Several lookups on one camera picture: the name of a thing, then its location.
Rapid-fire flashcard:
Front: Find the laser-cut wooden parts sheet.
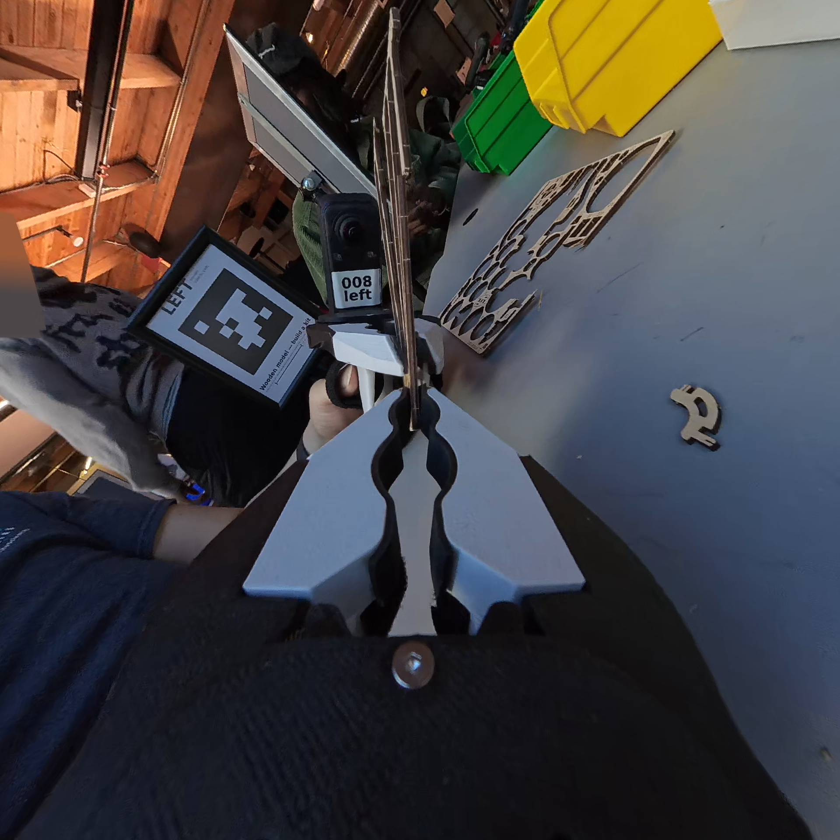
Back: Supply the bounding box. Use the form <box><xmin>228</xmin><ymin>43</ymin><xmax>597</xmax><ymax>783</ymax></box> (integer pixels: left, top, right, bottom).
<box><xmin>371</xmin><ymin>7</ymin><xmax>422</xmax><ymax>432</ymax></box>

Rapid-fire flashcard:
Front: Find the black framed marker sign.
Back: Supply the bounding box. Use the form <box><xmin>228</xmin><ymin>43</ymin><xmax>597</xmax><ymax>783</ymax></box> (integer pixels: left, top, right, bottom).
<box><xmin>126</xmin><ymin>225</ymin><xmax>324</xmax><ymax>409</ymax></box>

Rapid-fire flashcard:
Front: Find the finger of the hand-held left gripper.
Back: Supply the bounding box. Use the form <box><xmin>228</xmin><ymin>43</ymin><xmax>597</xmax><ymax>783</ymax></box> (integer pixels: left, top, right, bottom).
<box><xmin>412</xmin><ymin>320</ymin><xmax>448</xmax><ymax>376</ymax></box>
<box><xmin>331</xmin><ymin>330</ymin><xmax>404</xmax><ymax>374</ymax></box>

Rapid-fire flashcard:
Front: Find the person's left hand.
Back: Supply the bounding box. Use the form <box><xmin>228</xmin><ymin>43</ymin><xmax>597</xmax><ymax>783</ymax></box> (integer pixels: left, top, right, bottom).
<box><xmin>303</xmin><ymin>367</ymin><xmax>368</xmax><ymax>455</ymax></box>

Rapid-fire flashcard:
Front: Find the green storage bin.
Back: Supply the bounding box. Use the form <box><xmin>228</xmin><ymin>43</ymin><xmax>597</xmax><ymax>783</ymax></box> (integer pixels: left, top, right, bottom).
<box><xmin>451</xmin><ymin>51</ymin><xmax>553</xmax><ymax>176</ymax></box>

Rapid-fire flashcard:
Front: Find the white box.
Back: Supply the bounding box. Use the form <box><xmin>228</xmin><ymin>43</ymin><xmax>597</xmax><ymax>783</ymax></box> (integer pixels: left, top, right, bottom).
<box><xmin>709</xmin><ymin>0</ymin><xmax>840</xmax><ymax>51</ymax></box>

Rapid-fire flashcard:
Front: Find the emptied wooden parts sheet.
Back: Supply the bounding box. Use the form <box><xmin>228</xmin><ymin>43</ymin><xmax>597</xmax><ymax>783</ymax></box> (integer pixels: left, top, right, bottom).
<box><xmin>440</xmin><ymin>130</ymin><xmax>677</xmax><ymax>357</ymax></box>

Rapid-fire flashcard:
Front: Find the person's navy shirt torso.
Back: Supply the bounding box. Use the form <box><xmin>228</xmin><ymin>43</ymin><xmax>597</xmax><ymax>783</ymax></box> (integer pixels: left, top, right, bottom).
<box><xmin>0</xmin><ymin>491</ymin><xmax>181</xmax><ymax>840</ymax></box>

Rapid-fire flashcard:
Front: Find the small curved wooden piece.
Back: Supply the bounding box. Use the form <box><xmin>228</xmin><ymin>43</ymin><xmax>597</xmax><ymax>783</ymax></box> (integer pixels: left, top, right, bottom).
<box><xmin>669</xmin><ymin>384</ymin><xmax>723</xmax><ymax>452</ymax></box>

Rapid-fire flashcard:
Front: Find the silver framed panel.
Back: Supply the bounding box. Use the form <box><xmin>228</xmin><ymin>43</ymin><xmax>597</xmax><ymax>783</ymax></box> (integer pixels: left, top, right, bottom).
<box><xmin>225</xmin><ymin>25</ymin><xmax>379</xmax><ymax>198</ymax></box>

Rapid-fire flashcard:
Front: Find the person's left forearm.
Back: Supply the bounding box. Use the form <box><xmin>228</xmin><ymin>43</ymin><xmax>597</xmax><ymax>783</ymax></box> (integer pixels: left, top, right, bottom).
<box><xmin>156</xmin><ymin>453</ymin><xmax>309</xmax><ymax>567</ymax></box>

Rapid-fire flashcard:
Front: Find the large yellow storage bin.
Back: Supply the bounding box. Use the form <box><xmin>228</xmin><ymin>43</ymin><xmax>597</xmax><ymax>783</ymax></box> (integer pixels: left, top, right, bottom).
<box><xmin>514</xmin><ymin>0</ymin><xmax>724</xmax><ymax>137</ymax></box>

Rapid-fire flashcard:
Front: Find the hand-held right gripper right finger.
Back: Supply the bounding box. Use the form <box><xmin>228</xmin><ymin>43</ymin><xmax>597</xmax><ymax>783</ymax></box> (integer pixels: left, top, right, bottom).
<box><xmin>419</xmin><ymin>387</ymin><xmax>585</xmax><ymax>634</ymax></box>

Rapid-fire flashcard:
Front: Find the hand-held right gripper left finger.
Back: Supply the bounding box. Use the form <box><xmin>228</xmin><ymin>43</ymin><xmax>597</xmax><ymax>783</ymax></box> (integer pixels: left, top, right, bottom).
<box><xmin>243</xmin><ymin>389</ymin><xmax>403</xmax><ymax>634</ymax></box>

